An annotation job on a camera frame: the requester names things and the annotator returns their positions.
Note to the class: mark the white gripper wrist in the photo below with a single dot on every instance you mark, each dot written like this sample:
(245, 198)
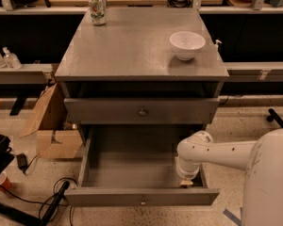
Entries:
(184, 173)

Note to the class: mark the grey drawer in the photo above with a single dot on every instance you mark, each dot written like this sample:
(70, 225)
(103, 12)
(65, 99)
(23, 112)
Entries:
(134, 165)
(141, 110)

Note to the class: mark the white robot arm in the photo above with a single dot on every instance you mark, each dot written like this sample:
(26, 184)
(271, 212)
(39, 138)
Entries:
(262, 162)

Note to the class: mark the grey top drawer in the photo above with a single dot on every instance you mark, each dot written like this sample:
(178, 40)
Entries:
(141, 110)

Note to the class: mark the grey wooden drawer cabinet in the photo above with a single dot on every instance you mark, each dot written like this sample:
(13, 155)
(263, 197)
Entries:
(131, 57)

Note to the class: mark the black leg at right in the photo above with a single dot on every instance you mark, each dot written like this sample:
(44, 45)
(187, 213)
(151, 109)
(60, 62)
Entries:
(273, 116)

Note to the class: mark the white ceramic bowl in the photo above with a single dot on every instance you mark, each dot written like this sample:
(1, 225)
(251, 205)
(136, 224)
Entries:
(186, 44)

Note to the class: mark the brown cardboard box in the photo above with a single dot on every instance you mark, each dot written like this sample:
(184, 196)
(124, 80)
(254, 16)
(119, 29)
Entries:
(55, 138)

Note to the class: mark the small white pump bottle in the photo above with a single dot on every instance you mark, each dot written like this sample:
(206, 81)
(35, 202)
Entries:
(218, 45)

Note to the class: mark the black power adapter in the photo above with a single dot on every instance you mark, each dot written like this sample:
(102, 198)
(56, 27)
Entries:
(21, 161)

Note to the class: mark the red plastic cup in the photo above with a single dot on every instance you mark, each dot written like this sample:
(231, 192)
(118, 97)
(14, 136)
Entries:
(5, 183)

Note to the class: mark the clear sanitizer bottle right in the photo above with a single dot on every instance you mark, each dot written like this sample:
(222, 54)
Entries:
(11, 59)

